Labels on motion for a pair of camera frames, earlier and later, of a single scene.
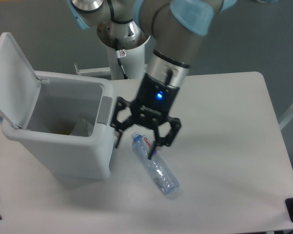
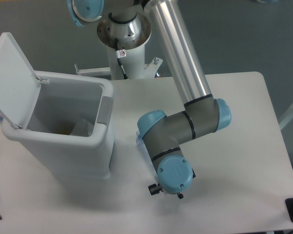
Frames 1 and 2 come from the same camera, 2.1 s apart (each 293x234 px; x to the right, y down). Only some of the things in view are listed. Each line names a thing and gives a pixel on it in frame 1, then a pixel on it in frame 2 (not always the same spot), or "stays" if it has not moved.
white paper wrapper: [82, 127] stays
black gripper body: [155, 101] to [180, 195]
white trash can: [67, 120] stays
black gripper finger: [115, 124] to [154, 189]
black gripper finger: [166, 141] to [193, 175]
